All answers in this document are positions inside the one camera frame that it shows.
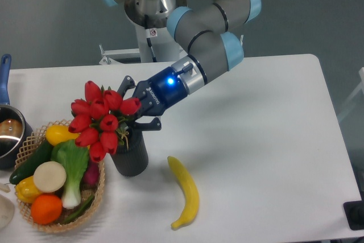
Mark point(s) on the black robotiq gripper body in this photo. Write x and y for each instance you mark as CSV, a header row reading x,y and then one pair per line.
x,y
159,92

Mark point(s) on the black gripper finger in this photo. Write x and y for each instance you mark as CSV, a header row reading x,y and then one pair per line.
x,y
154,125
127,83

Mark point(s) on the red tulip bouquet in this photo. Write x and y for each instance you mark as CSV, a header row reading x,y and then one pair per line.
x,y
100,120

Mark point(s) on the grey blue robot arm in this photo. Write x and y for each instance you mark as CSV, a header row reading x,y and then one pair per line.
x,y
198,44

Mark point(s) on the dark grey ribbed vase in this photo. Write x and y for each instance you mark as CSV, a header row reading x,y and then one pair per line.
x,y
131,158

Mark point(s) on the yellow banana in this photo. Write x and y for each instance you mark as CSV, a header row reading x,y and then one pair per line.
x,y
190,191

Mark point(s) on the purple red onion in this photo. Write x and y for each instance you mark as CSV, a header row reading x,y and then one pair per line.
x,y
91,174

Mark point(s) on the green bok choy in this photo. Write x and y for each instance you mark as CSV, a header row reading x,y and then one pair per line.
x,y
74,159

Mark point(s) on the yellow squash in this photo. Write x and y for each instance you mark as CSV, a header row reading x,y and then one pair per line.
x,y
56,134

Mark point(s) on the green chili pepper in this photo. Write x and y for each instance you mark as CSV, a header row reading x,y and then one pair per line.
x,y
80,211

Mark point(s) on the dark green cucumber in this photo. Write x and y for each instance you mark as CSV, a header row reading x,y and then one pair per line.
x,y
41,155

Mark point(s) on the woven wicker basket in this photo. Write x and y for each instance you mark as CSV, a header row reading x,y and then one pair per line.
x,y
96,192

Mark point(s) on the orange fruit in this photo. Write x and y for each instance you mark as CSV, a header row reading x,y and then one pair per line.
x,y
46,209

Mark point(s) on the yellow bell pepper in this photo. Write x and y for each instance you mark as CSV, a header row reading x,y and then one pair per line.
x,y
26,190

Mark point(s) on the small white garlic piece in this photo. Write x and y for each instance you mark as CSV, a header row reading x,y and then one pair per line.
x,y
5,188

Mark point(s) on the white ceramic object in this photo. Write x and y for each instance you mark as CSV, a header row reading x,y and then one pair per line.
x,y
7,210

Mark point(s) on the black device at edge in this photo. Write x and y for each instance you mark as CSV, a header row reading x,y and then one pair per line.
x,y
354,214

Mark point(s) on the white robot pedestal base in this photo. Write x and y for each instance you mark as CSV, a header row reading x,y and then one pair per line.
x,y
155,44

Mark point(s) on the blue handled saucepan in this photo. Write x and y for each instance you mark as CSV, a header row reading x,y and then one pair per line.
x,y
14,127

